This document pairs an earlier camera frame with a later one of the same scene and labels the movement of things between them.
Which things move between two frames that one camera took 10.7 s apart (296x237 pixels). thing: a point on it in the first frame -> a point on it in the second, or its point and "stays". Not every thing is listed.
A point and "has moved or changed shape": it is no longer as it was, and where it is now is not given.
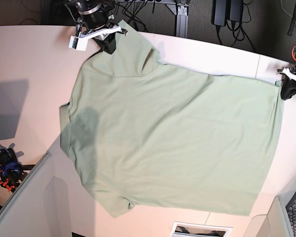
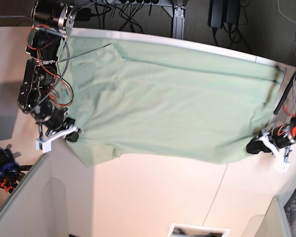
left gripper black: [94, 16] -> [53, 119]
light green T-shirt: [148, 135] has moved or changed shape
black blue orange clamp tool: [6, 168] stays
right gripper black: [289, 87] -> [282, 135]
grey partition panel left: [40, 207] stays
